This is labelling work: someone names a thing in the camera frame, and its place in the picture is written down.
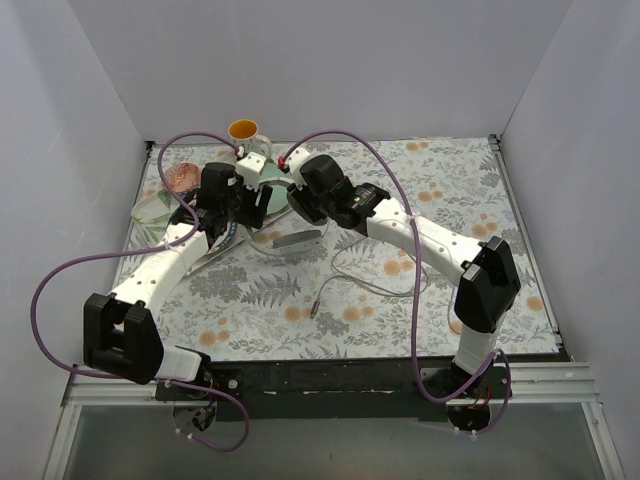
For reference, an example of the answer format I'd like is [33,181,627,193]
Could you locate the leaf print tray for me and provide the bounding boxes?
[130,149,305,276]

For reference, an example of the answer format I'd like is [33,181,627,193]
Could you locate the white floral mug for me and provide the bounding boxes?
[228,119,273,160]

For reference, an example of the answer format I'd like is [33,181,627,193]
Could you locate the grey white headphones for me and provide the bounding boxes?
[243,217,329,258]

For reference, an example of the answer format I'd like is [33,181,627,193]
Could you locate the grey headphone cable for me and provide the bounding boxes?
[309,239,471,335]

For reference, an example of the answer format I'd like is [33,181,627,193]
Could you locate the white blue-rimmed plate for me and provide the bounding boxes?
[209,221,237,253]

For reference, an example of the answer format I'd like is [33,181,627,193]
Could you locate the aluminium frame rail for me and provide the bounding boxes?
[45,359,624,479]

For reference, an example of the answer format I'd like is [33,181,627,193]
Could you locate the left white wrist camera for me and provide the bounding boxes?
[235,152,267,191]

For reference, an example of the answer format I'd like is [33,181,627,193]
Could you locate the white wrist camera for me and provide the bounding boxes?
[235,152,267,191]
[277,147,312,190]

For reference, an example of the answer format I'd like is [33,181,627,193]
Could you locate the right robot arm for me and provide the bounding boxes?
[278,148,521,398]

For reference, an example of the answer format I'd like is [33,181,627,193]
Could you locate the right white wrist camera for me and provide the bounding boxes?
[277,147,312,190]

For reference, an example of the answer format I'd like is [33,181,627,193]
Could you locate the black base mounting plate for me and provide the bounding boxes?
[154,355,516,424]

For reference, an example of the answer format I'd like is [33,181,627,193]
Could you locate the green floral plate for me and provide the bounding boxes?
[261,162,291,216]

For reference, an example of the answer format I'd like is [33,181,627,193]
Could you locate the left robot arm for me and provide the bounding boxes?
[83,154,272,400]

